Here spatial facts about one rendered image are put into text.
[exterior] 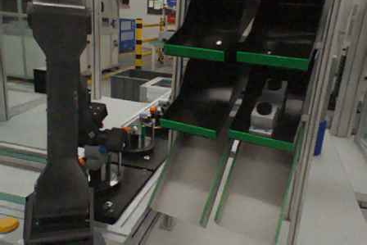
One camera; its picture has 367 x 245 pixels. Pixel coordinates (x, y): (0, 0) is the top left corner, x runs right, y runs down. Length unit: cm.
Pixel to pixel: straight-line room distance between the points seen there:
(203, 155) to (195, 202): 12
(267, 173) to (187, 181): 19
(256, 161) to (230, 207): 13
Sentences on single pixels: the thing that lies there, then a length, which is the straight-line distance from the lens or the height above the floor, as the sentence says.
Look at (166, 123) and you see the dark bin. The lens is 72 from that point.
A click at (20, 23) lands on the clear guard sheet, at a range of 115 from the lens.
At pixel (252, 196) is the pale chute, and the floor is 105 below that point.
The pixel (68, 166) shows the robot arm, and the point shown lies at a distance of 50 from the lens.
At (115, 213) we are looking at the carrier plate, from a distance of 84.
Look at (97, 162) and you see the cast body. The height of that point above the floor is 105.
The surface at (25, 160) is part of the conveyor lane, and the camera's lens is 120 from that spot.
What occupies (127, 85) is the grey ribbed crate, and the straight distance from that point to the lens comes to 291.
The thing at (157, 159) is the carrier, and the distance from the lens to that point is 109.
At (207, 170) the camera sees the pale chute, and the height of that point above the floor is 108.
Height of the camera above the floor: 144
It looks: 17 degrees down
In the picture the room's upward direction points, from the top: 4 degrees clockwise
